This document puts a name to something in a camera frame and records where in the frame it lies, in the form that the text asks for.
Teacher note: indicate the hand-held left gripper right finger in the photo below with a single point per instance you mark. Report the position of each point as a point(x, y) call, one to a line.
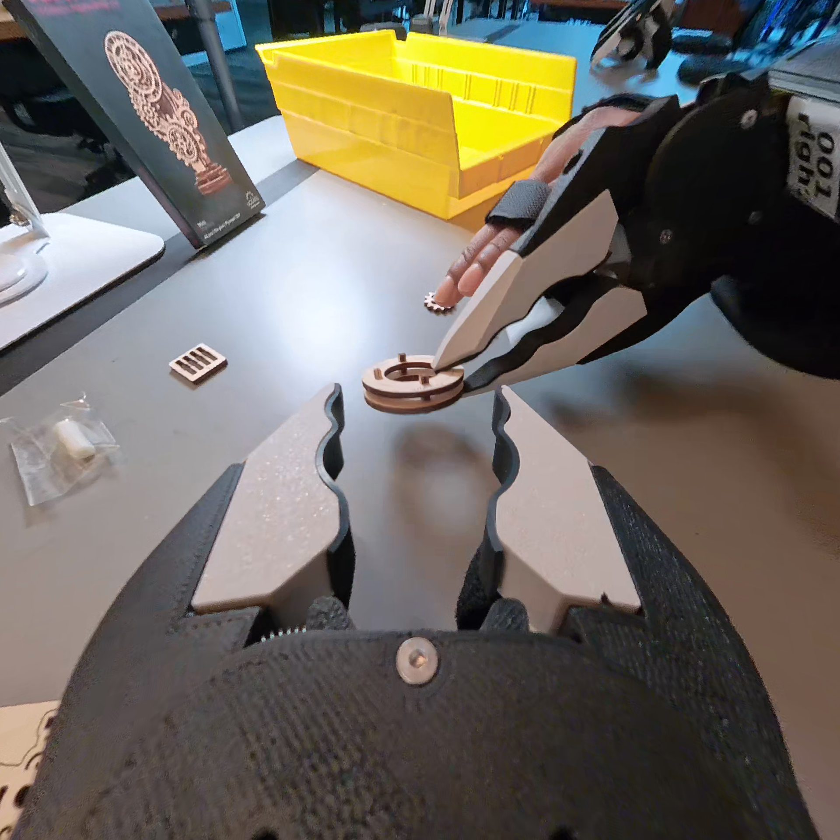
point(558, 525)

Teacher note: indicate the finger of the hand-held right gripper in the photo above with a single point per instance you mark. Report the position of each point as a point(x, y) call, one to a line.
point(551, 262)
point(590, 328)

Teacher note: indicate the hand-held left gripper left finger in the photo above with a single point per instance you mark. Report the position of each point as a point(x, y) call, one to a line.
point(275, 512)

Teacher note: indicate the small wooden gear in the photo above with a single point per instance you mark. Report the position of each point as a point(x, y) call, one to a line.
point(433, 303)

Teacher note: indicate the grey desk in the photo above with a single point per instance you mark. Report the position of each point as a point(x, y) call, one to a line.
point(295, 282)

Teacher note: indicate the person's right hand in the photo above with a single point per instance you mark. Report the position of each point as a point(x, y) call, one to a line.
point(476, 259)

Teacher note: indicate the small wooden grid piece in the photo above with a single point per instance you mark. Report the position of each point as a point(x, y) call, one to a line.
point(197, 362)

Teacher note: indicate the black and white device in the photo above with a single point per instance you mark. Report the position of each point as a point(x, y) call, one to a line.
point(640, 33)

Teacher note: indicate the clear plastic bag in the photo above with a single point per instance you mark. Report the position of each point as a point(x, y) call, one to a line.
point(72, 439)

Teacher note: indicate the yellow plastic bin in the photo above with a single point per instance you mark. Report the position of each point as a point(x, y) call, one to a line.
point(394, 111)

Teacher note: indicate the white stand base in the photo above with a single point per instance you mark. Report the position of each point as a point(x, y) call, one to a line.
point(98, 256)

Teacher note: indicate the wooden puzzle sheet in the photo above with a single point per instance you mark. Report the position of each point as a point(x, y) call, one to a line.
point(19, 741)

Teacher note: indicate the dark metal pole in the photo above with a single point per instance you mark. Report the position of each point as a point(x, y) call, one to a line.
point(216, 59)

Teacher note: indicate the black puzzle box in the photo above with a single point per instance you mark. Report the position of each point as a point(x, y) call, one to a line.
point(131, 111)

